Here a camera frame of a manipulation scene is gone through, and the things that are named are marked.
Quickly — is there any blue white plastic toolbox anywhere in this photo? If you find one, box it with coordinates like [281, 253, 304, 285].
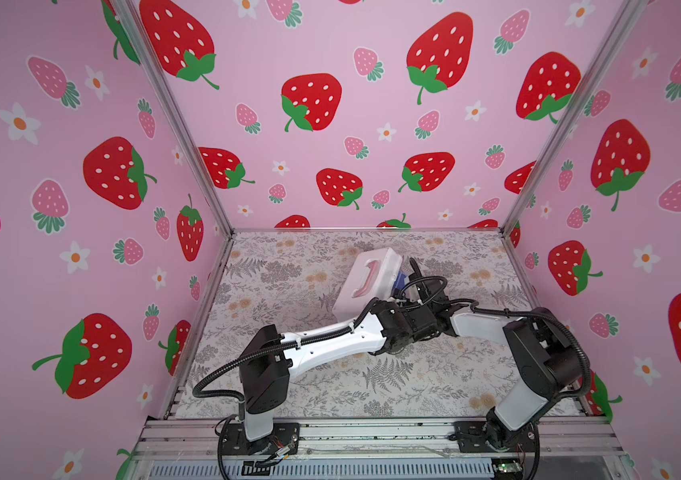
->
[332, 248, 405, 322]

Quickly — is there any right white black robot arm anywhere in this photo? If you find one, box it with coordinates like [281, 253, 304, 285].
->
[402, 294, 593, 451]

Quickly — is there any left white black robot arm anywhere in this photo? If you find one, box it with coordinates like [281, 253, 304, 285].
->
[238, 298, 440, 442]

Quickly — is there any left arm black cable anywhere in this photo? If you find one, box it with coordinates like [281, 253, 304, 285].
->
[191, 274, 450, 480]

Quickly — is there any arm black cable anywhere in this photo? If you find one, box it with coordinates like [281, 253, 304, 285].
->
[191, 274, 450, 480]
[407, 256, 593, 480]

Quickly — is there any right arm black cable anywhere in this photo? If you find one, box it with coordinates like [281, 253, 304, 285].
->
[407, 256, 593, 480]

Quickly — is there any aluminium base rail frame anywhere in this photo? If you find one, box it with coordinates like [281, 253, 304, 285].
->
[120, 417, 640, 479]

